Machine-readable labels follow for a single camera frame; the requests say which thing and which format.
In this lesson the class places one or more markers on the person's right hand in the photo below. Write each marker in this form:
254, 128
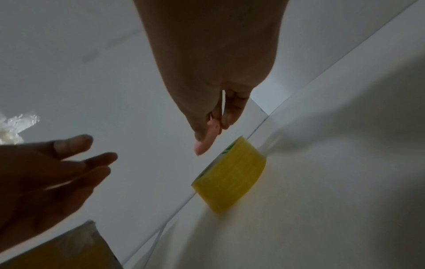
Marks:
212, 52

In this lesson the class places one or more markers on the person's left hand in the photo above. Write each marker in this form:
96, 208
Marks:
36, 184

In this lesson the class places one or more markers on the crumpled clear plastic wrap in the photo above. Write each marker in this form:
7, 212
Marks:
16, 128

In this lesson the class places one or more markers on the plastic-wrapped cardboard box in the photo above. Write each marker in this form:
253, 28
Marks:
63, 249

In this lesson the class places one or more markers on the yellow tape roll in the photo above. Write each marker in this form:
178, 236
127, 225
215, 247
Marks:
232, 174

